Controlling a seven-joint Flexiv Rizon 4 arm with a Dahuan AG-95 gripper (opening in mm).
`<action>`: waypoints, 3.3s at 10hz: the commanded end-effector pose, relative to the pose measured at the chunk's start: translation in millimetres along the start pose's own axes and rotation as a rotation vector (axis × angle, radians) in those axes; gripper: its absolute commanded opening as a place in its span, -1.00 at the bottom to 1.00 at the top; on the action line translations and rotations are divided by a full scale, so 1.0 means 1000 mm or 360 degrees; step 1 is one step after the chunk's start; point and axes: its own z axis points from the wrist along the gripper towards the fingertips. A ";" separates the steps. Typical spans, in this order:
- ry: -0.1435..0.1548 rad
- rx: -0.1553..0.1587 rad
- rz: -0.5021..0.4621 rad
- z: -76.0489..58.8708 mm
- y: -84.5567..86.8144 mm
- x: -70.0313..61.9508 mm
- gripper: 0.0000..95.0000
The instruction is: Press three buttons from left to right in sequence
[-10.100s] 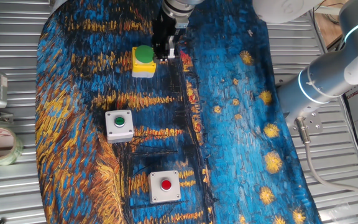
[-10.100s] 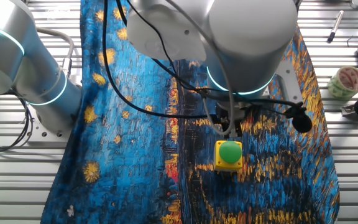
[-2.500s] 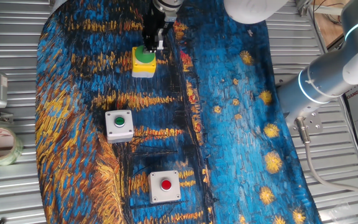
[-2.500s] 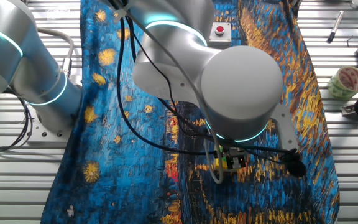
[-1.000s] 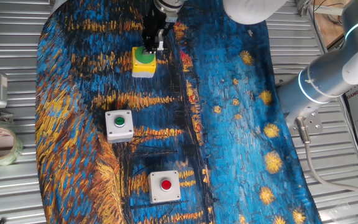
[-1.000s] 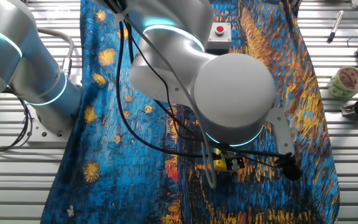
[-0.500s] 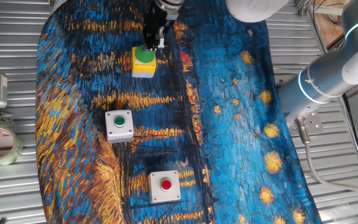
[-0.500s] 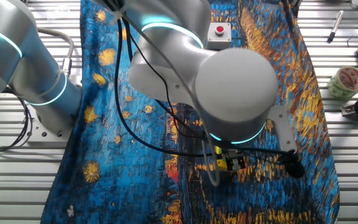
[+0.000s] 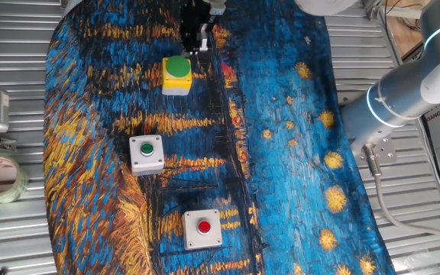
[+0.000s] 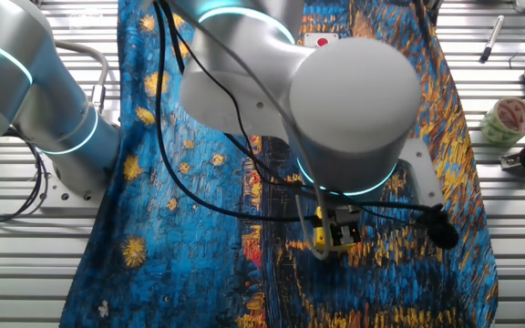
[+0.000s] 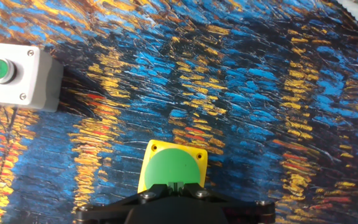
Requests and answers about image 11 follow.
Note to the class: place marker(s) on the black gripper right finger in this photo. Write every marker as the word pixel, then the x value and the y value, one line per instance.
pixel 238 208

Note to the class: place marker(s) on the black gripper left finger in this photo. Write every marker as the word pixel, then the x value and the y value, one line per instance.
pixel 126 207

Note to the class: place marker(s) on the yellow box green mushroom button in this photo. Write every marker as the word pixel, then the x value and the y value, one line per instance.
pixel 171 166

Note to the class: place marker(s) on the white box green button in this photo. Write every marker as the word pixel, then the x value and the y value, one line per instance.
pixel 26 81

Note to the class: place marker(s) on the starry night painting cloth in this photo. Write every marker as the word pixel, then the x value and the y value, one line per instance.
pixel 259 93

